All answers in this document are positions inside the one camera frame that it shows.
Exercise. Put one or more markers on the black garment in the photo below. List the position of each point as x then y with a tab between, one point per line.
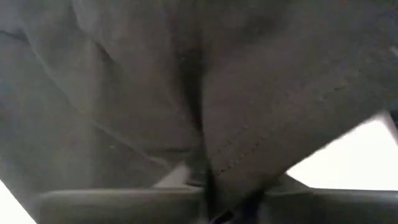
155	77

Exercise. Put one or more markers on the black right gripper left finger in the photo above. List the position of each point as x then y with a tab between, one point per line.
124	205

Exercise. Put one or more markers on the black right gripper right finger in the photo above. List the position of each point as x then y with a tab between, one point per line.
326	207

